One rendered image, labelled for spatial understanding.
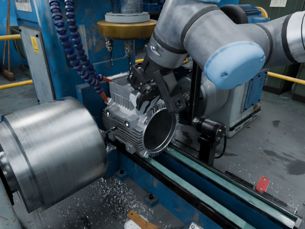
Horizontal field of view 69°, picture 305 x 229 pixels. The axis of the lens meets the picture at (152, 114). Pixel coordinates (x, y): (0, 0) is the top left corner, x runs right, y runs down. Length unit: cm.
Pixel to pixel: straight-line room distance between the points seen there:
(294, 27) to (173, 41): 21
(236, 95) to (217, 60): 67
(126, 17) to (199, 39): 30
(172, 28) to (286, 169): 77
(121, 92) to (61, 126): 26
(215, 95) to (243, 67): 52
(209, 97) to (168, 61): 40
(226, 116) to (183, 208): 53
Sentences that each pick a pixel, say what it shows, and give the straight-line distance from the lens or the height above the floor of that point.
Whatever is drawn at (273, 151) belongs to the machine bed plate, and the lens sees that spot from 112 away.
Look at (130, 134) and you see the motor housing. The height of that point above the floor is 103.
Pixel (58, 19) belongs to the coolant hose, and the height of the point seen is 136.
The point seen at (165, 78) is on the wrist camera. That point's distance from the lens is 54.
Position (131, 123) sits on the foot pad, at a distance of 67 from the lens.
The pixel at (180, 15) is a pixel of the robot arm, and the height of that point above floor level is 137.
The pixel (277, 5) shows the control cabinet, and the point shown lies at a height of 126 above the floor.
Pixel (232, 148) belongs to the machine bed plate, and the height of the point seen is 80.
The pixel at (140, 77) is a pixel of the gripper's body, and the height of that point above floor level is 122.
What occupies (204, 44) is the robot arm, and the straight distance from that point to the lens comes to 39.
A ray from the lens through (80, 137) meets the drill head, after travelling 54.
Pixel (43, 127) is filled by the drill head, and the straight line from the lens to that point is 54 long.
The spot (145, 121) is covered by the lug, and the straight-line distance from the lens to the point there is 65.
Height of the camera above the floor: 140
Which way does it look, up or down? 28 degrees down
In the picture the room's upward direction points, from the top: straight up
